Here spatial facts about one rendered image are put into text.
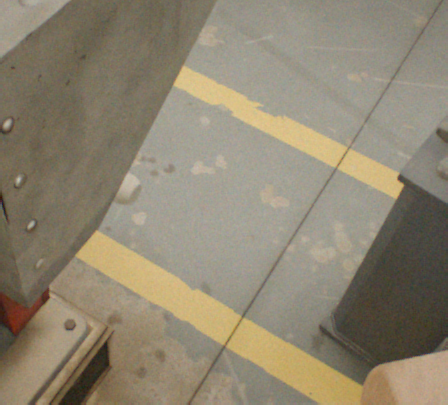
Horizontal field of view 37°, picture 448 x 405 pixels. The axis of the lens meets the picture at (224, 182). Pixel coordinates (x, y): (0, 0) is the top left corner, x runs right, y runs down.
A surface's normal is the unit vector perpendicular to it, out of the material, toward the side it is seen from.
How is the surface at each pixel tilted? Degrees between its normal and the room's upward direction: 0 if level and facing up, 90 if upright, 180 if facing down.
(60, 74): 90
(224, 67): 0
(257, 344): 0
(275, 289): 0
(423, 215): 90
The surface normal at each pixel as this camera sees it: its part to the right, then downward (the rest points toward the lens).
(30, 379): 0.22, -0.51
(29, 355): 0.44, -0.35
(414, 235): -0.61, 0.60
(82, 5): 0.86, 0.46
